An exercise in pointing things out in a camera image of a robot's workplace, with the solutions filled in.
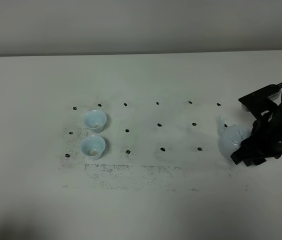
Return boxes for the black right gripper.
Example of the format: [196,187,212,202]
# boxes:
[230,92,282,167]

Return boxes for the light blue porcelain teapot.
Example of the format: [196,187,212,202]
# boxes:
[217,115,251,160]

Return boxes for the light blue near teacup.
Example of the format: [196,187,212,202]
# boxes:
[80,135,106,161]

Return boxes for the light blue teacup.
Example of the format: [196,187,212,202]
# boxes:
[80,135,106,161]
[83,109,107,133]

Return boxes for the light blue far teacup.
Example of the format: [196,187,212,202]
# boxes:
[83,109,107,133]

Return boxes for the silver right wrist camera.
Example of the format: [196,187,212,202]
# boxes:
[238,84,281,120]

